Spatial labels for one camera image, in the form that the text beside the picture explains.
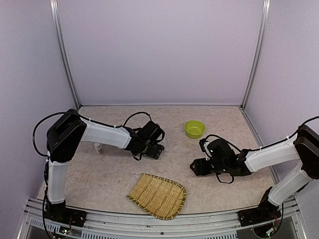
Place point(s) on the woven bamboo tray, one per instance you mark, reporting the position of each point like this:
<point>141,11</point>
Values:
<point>159,197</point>

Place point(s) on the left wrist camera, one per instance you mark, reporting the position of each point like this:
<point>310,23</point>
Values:
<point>152,132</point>

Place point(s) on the aluminium frame post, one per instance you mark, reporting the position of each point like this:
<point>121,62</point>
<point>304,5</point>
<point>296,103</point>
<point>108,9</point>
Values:
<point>257,54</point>
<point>63,53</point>

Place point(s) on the left aluminium frame post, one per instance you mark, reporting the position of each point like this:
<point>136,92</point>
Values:
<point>63,53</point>

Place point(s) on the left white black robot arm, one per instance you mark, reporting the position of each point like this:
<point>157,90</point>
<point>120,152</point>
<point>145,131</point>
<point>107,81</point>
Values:
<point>71,129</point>

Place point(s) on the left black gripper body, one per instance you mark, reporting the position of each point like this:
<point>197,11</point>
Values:
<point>154,153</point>

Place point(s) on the green plastic bowl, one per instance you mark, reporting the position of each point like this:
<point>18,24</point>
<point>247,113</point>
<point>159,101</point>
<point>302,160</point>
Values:
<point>194,129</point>

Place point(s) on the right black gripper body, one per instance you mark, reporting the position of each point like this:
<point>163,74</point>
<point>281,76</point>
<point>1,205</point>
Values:
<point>206,170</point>

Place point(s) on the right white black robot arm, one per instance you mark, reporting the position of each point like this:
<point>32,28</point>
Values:
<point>302,145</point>

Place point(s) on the right aluminium frame post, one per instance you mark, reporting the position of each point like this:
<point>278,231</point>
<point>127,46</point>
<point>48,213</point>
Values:
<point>257,54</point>

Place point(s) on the small white pill bottle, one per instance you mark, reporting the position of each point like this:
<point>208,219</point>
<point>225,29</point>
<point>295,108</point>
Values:
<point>98,148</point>

